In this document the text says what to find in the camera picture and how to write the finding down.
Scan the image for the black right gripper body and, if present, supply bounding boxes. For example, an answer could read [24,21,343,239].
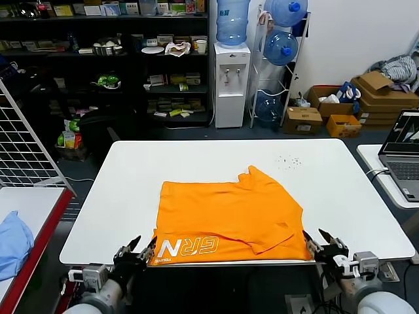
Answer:
[314,243,349,273]

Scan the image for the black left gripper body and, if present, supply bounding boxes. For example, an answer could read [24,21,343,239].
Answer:
[109,256,149,289]

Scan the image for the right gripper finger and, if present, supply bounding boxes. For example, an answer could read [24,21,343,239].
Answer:
[318,228,350,255]
[301,230,323,256]

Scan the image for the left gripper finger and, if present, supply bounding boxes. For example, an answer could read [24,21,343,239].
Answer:
[137,237,158,263]
[113,234,142,260]

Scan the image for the orange t-shirt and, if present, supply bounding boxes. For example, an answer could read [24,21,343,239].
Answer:
[151,165,312,266]

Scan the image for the blue and white bag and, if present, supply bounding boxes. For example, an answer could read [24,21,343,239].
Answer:
[337,81,363,104]

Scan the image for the pile of striped clothes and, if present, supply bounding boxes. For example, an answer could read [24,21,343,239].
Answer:
[369,54,419,94]

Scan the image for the white left wrist plug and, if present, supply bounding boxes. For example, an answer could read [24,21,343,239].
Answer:
[67,268,84,284]

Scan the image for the grey box with black mark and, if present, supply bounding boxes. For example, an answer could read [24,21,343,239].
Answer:
[284,294,316,314]

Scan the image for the scattered dark crumbs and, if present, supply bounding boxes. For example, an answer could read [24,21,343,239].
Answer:
[276,155,303,169]

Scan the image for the white side desk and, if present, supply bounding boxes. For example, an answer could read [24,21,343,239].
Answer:
[355,143,419,210]

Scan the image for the grey laptop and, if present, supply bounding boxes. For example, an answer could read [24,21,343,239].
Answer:
[378,109,419,203]

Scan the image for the red-edged white table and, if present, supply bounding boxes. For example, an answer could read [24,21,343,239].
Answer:
[0,186,75,314]

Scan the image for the dark woven basket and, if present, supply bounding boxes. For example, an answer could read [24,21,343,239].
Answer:
[54,143,90,162]

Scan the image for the light blue cloth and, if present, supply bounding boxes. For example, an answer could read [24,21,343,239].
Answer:
[0,210,35,281]

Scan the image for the yellow cardboard box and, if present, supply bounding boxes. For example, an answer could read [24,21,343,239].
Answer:
[325,114,363,138]

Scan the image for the closed brown cardboard box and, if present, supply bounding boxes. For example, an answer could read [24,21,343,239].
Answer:
[282,106,323,135]

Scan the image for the green and orange snack bags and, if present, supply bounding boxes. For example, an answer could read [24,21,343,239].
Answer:
[57,118,84,150]

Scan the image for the black office chair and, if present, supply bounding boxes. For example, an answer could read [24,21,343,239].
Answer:
[78,107,140,161]

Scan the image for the open brown cardboard box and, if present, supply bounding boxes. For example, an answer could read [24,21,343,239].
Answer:
[306,85,355,119]

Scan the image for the blue water cooler bottle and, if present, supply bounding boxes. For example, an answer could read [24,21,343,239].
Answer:
[263,0,309,27]
[255,89,285,124]
[264,29,299,67]
[216,0,251,50]

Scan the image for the stack of flat cardboard boxes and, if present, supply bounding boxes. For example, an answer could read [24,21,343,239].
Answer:
[351,71,419,128]

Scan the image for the black shelving unit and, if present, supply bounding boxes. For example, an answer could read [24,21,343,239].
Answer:
[0,0,211,129]

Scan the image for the white water dispenser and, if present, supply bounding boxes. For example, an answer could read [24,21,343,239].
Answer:
[213,42,252,129]

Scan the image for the bowl of green apples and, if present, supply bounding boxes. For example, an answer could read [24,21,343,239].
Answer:
[90,73,122,90]

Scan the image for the metal bowl of white buns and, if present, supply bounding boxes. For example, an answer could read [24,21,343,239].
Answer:
[92,37,124,56]

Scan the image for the clear plastic bag with food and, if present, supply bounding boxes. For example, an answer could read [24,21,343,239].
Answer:
[164,41,192,59]

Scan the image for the teal glass bottle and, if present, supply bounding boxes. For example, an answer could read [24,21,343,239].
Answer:
[68,31,81,53]

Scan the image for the pale pink rag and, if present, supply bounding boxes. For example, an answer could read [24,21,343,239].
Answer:
[258,9,276,34]

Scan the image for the blue and white carton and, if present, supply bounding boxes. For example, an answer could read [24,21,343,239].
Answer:
[100,1,120,16]

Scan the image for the pale blue tub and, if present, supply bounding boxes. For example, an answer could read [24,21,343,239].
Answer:
[139,0,158,16]

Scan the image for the red-label cola bottle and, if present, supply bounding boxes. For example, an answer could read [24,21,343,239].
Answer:
[35,0,50,19]

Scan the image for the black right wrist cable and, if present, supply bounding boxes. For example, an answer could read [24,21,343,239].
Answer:
[319,265,341,304]

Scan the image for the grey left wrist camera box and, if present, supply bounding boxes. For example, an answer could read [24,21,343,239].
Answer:
[81,264,109,290]

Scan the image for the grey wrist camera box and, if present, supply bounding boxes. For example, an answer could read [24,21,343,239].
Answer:
[81,264,109,290]
[353,251,380,279]

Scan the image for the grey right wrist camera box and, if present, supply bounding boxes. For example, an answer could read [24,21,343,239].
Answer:
[353,251,380,279]

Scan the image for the white laptop cable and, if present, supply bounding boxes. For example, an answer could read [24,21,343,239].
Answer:
[365,167,391,179]

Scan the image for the white wire bottle rack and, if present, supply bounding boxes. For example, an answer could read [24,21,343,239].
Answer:
[249,3,312,129]

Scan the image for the white wire grid panel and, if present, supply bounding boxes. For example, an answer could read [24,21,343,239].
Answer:
[0,78,78,198]

